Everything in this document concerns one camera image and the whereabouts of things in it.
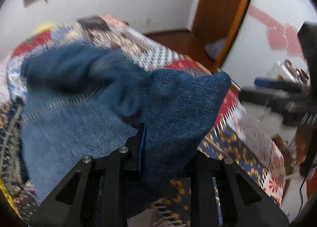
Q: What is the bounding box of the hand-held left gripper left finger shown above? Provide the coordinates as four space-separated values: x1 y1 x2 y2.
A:
29 123 146 227

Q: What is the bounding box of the brown wooden door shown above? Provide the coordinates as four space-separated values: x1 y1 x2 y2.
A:
191 0 259 73

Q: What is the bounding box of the patchwork printed bedspread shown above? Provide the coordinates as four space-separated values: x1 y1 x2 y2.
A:
0 14 285 227

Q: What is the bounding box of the blue denim jacket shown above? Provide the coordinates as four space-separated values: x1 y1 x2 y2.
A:
21 44 232 220

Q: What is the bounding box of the thin black floor cable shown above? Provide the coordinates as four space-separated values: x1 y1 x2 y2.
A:
297 175 308 214

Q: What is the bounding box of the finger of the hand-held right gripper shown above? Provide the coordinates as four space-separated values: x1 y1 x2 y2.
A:
238 86 291 112
253 76 310 94

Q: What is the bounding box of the yellow fuzzy item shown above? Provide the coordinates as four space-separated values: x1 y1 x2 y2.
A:
35 22 56 32

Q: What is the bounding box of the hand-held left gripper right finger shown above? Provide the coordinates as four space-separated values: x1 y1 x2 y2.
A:
171 151 290 227

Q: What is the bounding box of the pale blue cloth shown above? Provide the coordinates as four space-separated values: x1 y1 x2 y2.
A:
204 38 227 59

